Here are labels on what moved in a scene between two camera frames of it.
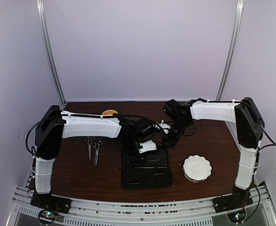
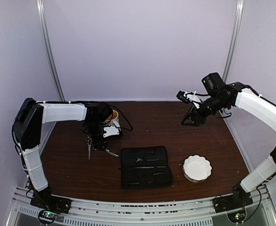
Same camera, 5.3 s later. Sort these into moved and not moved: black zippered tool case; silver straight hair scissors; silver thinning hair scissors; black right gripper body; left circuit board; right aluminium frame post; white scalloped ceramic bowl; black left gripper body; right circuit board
Moved: black left gripper body; silver thinning hair scissors; black right gripper body
Not moved: left circuit board; silver straight hair scissors; white scalloped ceramic bowl; right aluminium frame post; black zippered tool case; right circuit board
